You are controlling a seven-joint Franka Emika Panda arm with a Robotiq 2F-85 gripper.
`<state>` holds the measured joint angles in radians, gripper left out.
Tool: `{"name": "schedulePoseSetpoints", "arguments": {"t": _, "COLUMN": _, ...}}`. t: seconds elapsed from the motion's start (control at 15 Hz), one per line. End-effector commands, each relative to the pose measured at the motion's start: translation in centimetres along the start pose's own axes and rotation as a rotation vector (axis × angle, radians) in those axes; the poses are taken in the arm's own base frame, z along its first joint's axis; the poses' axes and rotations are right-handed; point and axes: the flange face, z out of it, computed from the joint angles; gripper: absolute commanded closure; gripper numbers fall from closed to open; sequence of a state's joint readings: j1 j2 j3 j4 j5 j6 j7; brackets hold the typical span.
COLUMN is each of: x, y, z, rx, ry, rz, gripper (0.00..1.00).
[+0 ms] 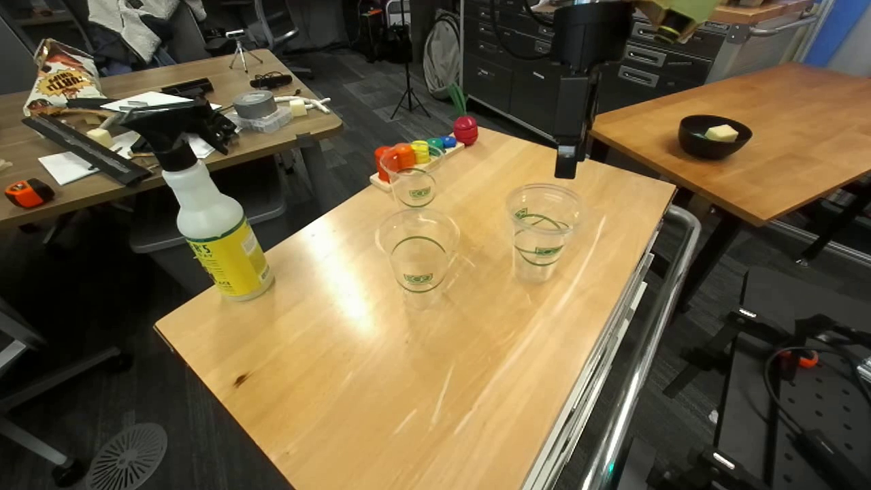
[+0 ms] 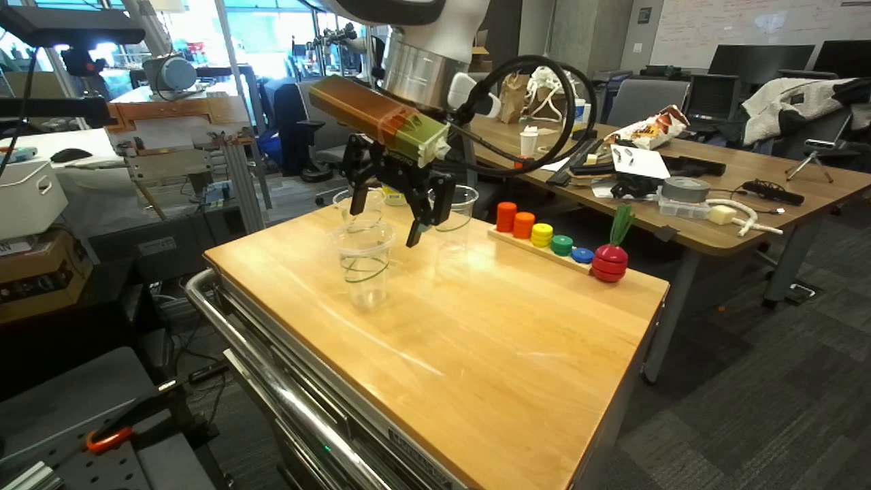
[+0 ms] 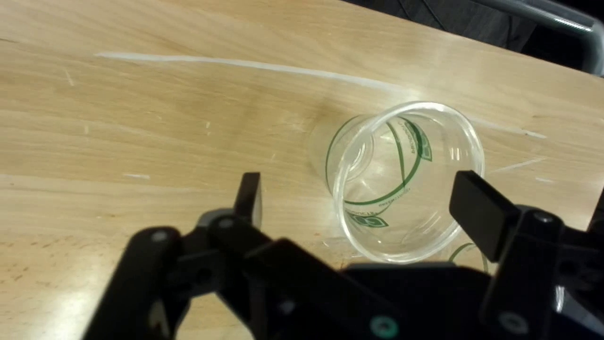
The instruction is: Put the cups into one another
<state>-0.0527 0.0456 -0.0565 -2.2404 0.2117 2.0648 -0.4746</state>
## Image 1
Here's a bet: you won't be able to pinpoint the chips bag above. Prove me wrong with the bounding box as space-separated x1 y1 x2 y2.
23 37 107 121

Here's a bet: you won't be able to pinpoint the black remote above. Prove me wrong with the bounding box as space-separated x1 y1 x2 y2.
247 68 298 92

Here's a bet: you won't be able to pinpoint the black bowl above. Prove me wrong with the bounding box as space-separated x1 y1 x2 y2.
676 113 756 163

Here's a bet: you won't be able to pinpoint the white cable bundle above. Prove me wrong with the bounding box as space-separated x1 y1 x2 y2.
270 91 336 121

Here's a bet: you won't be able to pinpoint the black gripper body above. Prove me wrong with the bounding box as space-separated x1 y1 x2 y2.
552 68 605 147

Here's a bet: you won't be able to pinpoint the wooden office desk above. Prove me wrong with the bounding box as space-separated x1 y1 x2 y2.
0 49 348 230

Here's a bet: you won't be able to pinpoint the red toy peg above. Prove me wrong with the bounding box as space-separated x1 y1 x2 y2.
372 144 404 185

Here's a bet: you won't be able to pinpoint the small white paper note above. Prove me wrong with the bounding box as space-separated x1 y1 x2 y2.
35 151 102 188

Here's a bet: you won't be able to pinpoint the steel cart handle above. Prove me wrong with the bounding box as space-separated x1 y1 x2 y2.
579 201 706 490

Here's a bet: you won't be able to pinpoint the spray bottle yellow label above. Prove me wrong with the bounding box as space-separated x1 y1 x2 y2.
138 114 278 306

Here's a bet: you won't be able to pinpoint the orange toy peg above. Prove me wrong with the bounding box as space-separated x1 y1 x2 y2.
391 143 420 174

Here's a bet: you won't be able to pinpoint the grey tape roll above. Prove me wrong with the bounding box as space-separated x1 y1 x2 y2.
231 88 288 133

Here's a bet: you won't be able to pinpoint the grey office chair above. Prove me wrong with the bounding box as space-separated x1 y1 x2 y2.
0 295 134 487

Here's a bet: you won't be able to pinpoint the yellow food piece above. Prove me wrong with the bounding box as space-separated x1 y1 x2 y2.
703 124 743 147

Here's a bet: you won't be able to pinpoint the long black keyboard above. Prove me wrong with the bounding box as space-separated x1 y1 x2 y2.
23 114 153 188

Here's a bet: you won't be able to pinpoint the wooden side table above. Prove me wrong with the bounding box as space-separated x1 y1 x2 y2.
587 61 871 316

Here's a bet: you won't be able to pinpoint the black cabinet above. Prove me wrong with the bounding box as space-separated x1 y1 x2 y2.
457 0 718 147

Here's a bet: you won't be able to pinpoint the orange handled clamp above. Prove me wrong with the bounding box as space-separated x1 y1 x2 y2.
760 339 871 393

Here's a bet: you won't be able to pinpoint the white paper sheet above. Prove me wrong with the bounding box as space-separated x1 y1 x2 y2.
102 91 200 117

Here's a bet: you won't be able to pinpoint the black flat pouch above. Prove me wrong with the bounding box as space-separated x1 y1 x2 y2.
157 78 217 105

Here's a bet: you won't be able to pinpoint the clear plastic cup green line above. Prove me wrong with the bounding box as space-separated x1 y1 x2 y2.
376 211 464 298
504 184 583 283
390 167 440 214
504 181 583 275

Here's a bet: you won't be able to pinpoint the red toy apple green leaves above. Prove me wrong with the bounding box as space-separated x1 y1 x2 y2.
445 83 481 151

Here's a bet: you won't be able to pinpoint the grey perforated plate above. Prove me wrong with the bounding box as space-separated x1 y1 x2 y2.
717 344 871 490

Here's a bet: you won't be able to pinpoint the orange tape measure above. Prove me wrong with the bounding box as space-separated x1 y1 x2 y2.
4 178 57 214

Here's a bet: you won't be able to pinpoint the white jacket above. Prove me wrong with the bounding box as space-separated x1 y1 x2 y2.
84 0 213 65

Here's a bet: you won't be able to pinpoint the black tripod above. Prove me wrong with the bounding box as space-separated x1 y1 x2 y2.
387 0 432 124

